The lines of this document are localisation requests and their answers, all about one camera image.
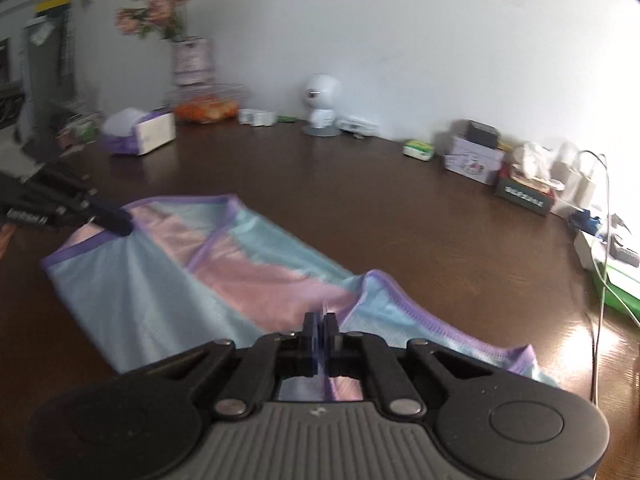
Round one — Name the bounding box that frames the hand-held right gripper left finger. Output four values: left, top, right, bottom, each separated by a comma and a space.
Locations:
120, 311, 323, 421

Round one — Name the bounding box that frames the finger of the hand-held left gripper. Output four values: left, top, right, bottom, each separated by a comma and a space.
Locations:
47, 192, 134, 237
32, 159, 99, 202

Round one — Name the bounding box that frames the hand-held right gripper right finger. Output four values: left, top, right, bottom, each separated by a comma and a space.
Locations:
322, 312, 502, 419

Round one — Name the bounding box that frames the pink blue purple-trimmed garment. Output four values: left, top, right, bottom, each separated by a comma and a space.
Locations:
40, 193, 561, 403

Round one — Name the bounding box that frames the green white packet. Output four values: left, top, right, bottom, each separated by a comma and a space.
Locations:
56, 111, 104, 147

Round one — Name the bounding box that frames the purple white tissue box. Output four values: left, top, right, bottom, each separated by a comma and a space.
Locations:
100, 107, 177, 156

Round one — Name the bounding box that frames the grey cabinet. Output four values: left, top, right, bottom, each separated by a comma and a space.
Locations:
20, 10, 77, 153

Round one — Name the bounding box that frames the pile of small oranges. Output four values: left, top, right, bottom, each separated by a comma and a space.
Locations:
175, 100, 240, 124

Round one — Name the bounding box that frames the clear plastic fruit container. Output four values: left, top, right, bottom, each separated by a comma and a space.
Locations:
167, 82, 251, 124

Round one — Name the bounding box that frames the dried pink flower bouquet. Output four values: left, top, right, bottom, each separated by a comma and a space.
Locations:
115, 0, 194, 44

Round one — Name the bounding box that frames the green tissue packet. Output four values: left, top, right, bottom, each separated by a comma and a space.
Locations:
403, 139, 435, 163

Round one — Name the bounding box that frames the flat white rectangular gadget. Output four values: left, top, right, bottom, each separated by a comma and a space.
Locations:
336, 116, 379, 136

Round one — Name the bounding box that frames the lavender printed tin box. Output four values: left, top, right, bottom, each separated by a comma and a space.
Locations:
444, 135, 505, 187

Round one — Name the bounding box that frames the white robot-shaped figure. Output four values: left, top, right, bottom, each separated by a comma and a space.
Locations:
301, 74, 344, 138

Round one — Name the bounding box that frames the red green cardboard box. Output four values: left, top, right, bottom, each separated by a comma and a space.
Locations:
495, 175, 557, 218

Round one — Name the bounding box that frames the small black box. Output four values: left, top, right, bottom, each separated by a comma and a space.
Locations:
465, 120, 502, 150

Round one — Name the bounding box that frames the white rectangular box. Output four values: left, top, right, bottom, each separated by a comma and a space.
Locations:
574, 230, 609, 274

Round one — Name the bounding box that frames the crumpled white tissue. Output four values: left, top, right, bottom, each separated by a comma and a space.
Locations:
510, 142, 556, 181

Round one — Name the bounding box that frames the blue plastic object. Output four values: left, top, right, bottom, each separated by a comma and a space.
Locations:
570, 208, 604, 234

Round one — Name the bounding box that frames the green book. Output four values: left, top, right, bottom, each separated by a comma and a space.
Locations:
592, 247, 640, 314

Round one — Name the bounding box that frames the beige keypad device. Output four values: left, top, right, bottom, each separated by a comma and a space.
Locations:
607, 215, 640, 269

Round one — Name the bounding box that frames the small white wall charger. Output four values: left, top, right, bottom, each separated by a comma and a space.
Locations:
572, 167, 598, 211

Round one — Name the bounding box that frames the long white charging cable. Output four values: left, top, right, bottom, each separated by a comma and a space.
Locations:
579, 150, 615, 406

